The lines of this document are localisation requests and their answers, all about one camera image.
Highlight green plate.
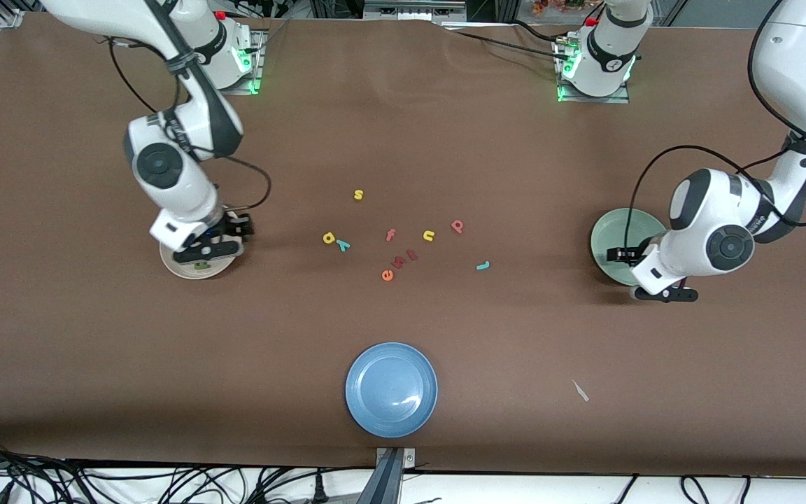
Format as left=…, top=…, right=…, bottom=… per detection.
left=590, top=207, right=671, bottom=286

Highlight beige brown plate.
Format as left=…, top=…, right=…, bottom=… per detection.
left=159, top=237, right=239, bottom=281

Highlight brown paper table cover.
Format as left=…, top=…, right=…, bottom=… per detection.
left=0, top=13, right=806, bottom=478

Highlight blue plate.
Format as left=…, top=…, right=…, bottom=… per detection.
left=344, top=342, right=439, bottom=440

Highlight orange decoration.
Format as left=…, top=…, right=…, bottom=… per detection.
left=533, top=0, right=586, bottom=16

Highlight gray equipment box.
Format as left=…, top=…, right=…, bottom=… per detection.
left=363, top=0, right=468, bottom=22

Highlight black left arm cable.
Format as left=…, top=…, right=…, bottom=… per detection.
left=623, top=0, right=806, bottom=253

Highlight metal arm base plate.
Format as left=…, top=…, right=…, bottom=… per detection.
left=188, top=28, right=265, bottom=95
left=556, top=38, right=631, bottom=104

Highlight aluminium camera mount post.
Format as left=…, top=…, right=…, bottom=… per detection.
left=358, top=447, right=418, bottom=504

